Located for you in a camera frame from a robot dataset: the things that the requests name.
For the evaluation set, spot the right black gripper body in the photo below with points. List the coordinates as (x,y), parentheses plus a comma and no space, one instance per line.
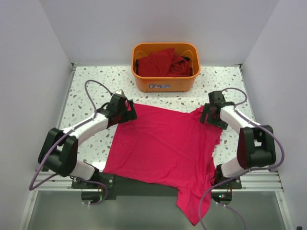
(211,120)

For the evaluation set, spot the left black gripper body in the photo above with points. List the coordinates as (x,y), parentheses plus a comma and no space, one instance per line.
(125,115)

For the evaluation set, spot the dark red t shirt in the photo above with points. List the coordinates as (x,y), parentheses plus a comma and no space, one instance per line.
(164,63)

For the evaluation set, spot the pink t shirt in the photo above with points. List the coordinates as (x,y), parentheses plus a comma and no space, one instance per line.
(169,148)

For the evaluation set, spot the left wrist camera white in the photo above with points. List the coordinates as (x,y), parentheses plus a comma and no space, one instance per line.
(120,92)

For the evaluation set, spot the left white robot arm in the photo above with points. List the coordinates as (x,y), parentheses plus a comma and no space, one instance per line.
(60,149)

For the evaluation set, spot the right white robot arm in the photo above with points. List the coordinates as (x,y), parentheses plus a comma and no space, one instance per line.
(256,146)

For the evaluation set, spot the orange plastic basket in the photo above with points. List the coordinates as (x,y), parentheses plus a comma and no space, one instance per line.
(166,84)

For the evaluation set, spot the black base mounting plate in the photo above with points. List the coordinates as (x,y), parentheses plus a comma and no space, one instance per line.
(120,186)

